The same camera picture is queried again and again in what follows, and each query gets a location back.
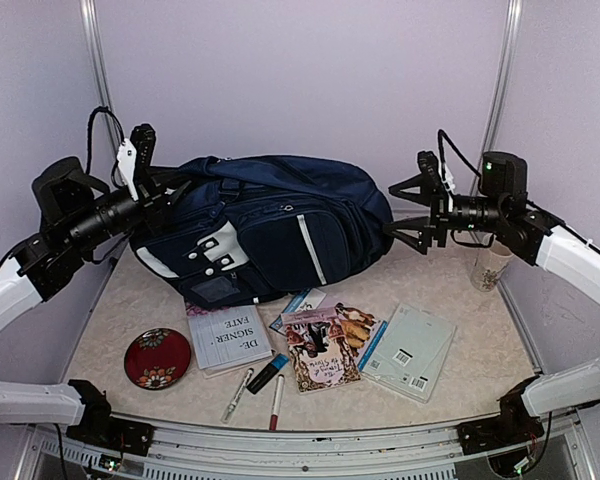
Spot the illustrated taming shrew book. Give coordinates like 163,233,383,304
281,302,387,394

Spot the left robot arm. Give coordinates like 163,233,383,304
0,156,190,445

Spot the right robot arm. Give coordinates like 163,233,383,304
384,151,600,444

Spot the red floral plate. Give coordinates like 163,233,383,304
123,328,192,391

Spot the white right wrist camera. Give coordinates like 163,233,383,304
417,151,455,195

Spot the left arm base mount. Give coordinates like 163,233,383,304
66,379,155,457

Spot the floral ceramic mug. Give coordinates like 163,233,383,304
470,243,513,292

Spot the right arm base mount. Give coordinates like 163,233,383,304
456,391,544,455

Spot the white Designer Fate book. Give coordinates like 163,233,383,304
184,301,274,378

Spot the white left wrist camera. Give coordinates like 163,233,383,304
115,123,157,202

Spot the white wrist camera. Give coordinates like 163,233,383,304
115,123,157,202
417,151,455,195

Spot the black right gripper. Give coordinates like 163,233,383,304
383,172,507,254

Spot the blue white booklet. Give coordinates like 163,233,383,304
269,289,327,333

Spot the black blue highlighter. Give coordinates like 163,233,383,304
247,353,289,395

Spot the red white marker pen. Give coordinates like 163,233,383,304
268,375,285,431

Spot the aluminium front rail frame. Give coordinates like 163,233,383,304
14,399,596,480

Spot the navy blue student backpack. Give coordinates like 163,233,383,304
130,155,393,309

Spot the pale green book with barcode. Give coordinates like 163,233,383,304
362,304,456,403

